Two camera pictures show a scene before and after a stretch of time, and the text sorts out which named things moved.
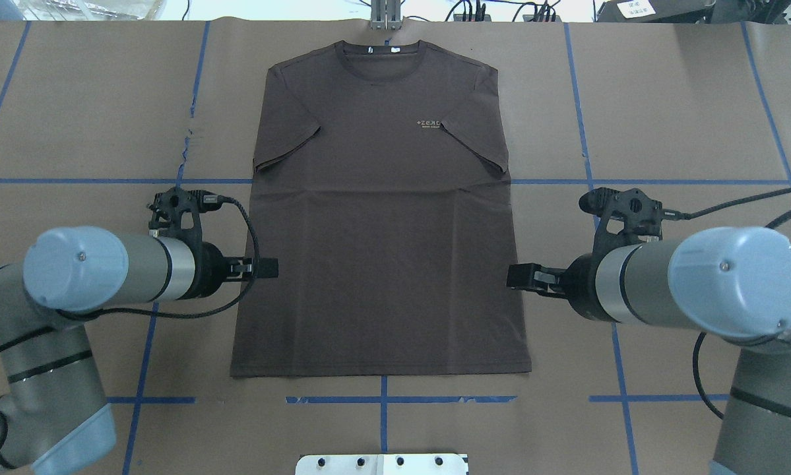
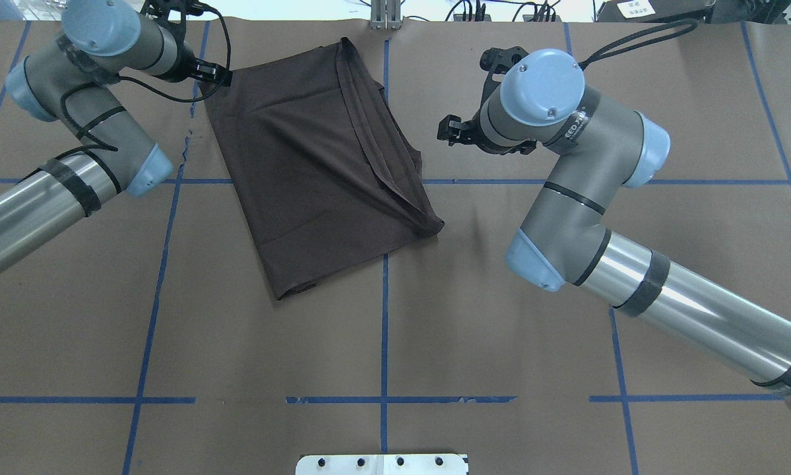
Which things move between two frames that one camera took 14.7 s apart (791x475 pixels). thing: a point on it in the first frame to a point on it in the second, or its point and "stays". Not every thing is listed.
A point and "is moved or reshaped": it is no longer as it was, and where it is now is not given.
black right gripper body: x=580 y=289 to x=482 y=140
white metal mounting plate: x=380 y=464 stays
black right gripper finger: x=526 y=282 to x=456 y=136
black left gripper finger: x=247 y=273 to x=221 y=77
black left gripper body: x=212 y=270 to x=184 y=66
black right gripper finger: x=534 y=271 to x=454 y=123
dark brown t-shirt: x=381 y=183 is moved or reshaped
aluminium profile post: x=385 y=15 stays
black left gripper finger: x=258 y=262 to x=212 y=68
